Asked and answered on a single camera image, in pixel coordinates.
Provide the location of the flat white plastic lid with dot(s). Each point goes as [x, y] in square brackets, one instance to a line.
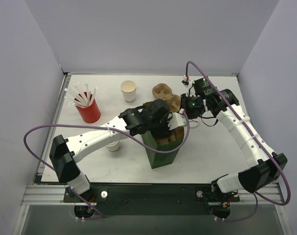
[194, 123]

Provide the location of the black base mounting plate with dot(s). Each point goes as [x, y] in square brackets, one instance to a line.
[162, 208]

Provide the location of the aluminium frame rail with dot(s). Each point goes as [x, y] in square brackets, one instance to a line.
[48, 194]

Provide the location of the brown pulp cup carrier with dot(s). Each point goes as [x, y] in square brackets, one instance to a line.
[175, 135]

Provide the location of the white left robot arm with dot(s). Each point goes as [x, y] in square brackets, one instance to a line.
[65, 153]

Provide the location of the green brown paper bag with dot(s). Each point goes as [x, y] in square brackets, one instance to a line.
[157, 160]

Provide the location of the red straw holder cup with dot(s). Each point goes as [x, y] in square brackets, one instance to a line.
[90, 114]

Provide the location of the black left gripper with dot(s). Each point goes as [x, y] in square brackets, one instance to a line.
[162, 126]

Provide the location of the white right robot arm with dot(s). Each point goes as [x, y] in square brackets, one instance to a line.
[264, 164]

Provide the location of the white paper coffee cup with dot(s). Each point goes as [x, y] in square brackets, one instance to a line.
[113, 147]

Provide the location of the white wrapped straws bundle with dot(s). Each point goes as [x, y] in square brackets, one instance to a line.
[82, 96]

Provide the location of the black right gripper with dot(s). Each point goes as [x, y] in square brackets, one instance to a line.
[185, 107]

